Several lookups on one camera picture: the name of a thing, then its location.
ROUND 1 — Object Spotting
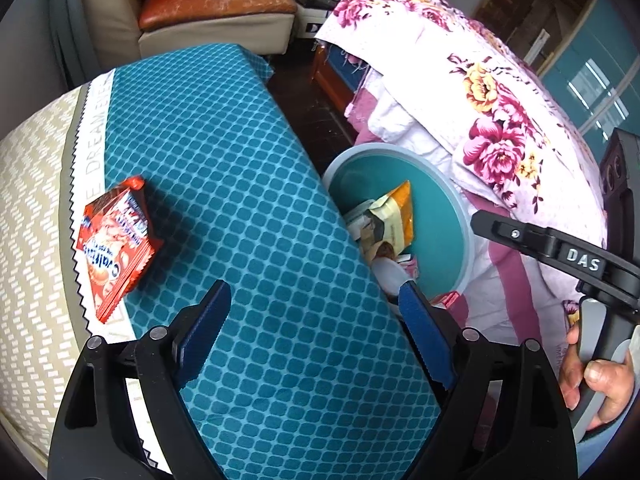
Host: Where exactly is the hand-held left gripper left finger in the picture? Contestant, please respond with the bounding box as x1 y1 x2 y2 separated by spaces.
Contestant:
47 280 233 480

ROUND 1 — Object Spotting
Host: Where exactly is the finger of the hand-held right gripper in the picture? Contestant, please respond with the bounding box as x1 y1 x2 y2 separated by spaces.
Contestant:
470 210 557 267

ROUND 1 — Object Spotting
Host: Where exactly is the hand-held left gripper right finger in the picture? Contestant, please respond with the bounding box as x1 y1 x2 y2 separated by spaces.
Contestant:
398 280 573 480

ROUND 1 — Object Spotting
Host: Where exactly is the teal round trash bin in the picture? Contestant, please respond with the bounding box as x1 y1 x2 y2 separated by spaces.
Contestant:
321 144 476 311

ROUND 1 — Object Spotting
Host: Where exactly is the yellow white snack bag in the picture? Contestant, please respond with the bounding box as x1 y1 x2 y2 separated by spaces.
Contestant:
360 180 418 261

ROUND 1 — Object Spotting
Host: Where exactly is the person's right hand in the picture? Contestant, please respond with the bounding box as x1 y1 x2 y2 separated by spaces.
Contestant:
559 322 636 431

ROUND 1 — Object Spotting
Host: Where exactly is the red snack packet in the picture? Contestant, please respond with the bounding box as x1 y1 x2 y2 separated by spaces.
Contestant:
77 176 165 323

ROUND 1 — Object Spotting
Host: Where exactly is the white plastic wrapper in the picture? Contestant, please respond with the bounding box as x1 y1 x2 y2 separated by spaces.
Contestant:
344 199 381 241

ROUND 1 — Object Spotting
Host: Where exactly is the white pink bedsheet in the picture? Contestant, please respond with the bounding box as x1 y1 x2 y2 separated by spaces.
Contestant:
345 70 608 361

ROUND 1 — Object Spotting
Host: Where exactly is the teal checked tablecloth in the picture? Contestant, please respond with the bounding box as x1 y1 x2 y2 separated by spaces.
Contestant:
0 42 443 480

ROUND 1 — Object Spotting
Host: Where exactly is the teal glass wardrobe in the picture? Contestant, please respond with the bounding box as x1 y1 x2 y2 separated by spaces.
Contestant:
535 0 640 161

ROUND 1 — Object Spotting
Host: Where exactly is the pink floral quilt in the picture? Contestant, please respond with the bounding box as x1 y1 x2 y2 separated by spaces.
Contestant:
315 0 613 281

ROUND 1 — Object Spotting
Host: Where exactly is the dark wooden shelf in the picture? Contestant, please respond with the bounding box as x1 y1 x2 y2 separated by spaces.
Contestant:
472 0 601 66

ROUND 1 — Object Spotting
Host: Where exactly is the orange leather seat cushion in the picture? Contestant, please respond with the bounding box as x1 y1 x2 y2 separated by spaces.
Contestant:
139 0 298 33

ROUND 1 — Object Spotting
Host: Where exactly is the beige leather armchair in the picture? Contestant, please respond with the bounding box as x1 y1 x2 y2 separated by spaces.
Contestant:
80 0 298 71

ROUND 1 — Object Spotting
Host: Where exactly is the wooden bed frame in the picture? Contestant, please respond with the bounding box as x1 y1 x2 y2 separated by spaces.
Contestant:
311 42 361 111

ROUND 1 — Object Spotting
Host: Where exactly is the grey curved frame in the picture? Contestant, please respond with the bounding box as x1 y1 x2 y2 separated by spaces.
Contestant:
50 0 101 86

